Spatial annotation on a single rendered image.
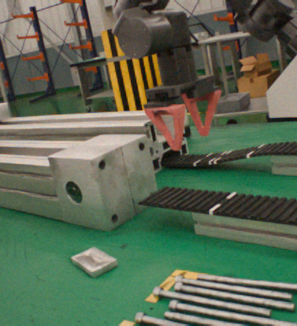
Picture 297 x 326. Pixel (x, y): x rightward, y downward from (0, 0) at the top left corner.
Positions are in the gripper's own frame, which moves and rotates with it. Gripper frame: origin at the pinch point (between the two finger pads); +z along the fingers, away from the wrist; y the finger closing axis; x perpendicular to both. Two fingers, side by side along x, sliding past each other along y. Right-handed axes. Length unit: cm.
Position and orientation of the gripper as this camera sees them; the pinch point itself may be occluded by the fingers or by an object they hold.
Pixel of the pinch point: (190, 137)
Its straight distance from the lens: 74.2
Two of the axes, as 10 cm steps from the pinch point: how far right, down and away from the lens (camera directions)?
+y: -6.4, 3.2, -7.0
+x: 7.5, 0.3, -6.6
